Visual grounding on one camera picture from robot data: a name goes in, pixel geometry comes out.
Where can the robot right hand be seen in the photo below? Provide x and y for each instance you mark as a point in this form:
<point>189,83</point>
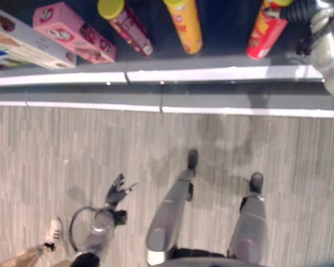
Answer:
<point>297,12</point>

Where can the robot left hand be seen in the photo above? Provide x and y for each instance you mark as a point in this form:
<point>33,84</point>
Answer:
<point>114,193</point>

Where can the red chip can yellow lid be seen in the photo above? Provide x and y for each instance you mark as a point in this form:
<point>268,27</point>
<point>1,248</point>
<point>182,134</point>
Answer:
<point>263,33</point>

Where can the robot left arm silver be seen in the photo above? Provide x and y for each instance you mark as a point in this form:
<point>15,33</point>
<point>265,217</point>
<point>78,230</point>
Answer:
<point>98,231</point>

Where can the robot right arm silver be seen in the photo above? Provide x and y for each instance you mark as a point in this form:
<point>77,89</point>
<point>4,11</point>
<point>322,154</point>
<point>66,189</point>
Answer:
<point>329,58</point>

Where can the robot left leg silver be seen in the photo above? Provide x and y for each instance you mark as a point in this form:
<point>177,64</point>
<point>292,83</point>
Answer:
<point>169,211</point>

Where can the robot leg silver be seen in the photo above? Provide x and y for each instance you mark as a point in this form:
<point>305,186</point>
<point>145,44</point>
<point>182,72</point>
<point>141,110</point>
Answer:
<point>252,225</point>
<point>169,211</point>

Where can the person's white shoe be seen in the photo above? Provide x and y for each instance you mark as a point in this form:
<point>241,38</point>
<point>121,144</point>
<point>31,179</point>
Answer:
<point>54,231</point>

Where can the robot left foot dark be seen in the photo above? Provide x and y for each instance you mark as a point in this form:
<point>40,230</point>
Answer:
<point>192,159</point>

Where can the robot foot dark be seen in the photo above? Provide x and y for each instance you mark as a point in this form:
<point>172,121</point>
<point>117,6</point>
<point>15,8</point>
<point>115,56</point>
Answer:
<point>256,182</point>
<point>192,159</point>

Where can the robot right leg silver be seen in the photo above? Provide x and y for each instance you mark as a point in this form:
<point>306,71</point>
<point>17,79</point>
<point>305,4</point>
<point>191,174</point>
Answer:
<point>252,225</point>

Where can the robot right foot dark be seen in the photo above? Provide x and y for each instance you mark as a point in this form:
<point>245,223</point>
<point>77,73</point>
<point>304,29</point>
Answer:
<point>256,182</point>

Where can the maroon chip can yellow lid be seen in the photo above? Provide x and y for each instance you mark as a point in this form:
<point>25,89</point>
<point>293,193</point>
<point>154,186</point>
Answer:
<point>130,29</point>

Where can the pink snack box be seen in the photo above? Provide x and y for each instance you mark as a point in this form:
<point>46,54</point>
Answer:
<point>72,33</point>

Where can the grey white biscuit box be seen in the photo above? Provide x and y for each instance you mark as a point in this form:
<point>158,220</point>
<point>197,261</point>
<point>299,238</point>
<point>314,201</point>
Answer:
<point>28,44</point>

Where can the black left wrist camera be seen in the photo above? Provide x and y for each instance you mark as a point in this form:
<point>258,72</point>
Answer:
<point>120,217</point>

